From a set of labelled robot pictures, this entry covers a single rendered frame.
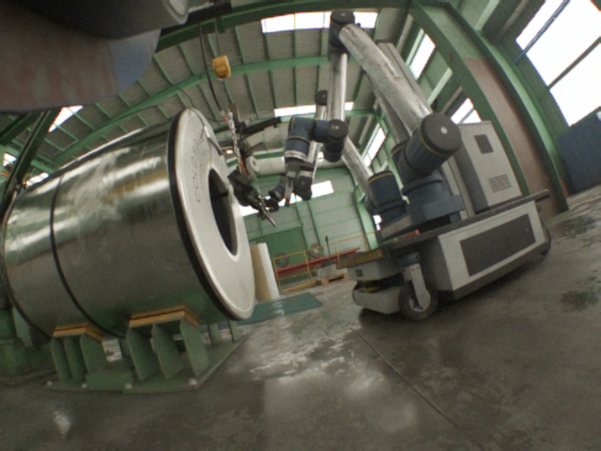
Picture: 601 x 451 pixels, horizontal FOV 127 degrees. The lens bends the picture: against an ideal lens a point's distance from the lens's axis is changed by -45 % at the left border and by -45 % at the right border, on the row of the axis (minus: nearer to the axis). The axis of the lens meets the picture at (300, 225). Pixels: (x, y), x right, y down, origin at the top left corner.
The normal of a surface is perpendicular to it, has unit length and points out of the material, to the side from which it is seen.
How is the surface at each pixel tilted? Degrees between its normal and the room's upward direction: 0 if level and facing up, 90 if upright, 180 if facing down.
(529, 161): 90
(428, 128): 89
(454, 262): 90
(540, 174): 90
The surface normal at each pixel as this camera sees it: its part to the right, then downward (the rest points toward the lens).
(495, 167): 0.06, -0.21
